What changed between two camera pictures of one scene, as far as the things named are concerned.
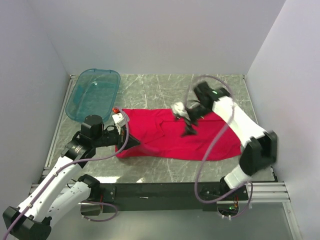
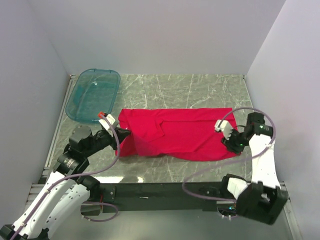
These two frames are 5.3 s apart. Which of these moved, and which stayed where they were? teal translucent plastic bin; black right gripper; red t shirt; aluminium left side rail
Moved: black right gripper
Stayed: red t shirt; aluminium left side rail; teal translucent plastic bin
